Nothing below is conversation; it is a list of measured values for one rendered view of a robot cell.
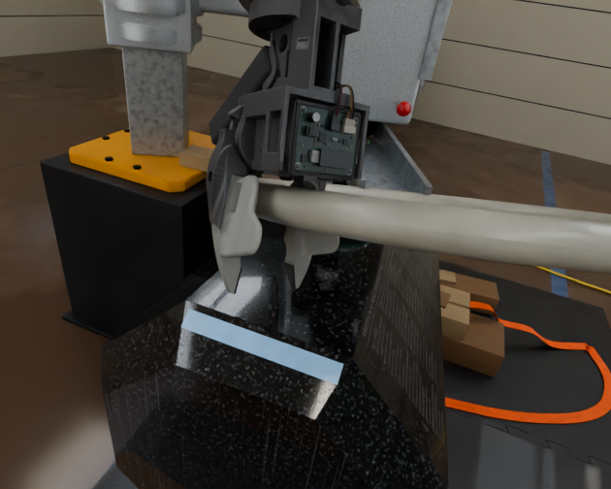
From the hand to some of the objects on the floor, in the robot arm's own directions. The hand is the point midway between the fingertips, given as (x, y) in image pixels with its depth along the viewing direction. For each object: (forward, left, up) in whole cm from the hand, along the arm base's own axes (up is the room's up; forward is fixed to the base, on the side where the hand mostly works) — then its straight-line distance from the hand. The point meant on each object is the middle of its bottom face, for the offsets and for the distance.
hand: (261, 273), depth 36 cm
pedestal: (+104, -98, -116) cm, 184 cm away
